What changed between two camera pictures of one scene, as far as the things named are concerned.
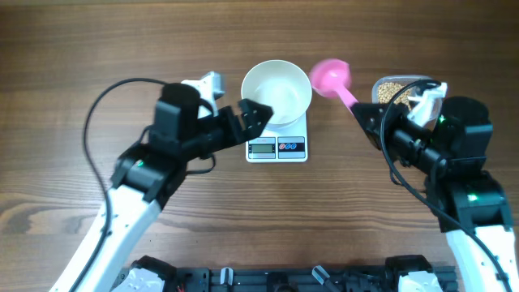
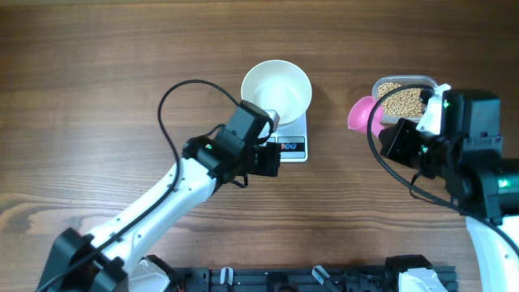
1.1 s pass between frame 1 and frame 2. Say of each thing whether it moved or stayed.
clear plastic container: stayed
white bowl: stayed
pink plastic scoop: moved
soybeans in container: stayed
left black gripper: moved
